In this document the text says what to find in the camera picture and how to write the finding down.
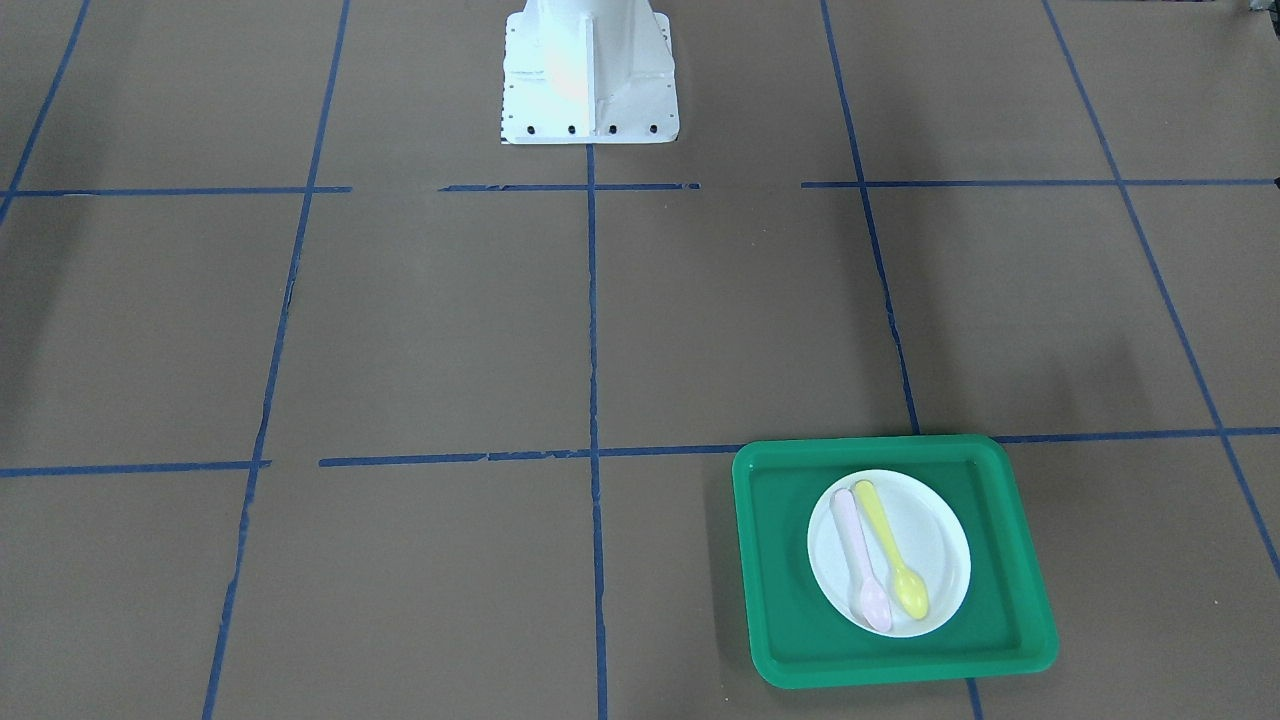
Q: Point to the pink plastic spoon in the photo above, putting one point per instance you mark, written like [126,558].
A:
[868,598]

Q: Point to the yellow plastic spoon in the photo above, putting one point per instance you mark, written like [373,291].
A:
[908,586]

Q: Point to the green plastic tray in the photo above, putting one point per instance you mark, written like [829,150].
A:
[797,641]

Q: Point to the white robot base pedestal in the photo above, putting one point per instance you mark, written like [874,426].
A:
[588,72]

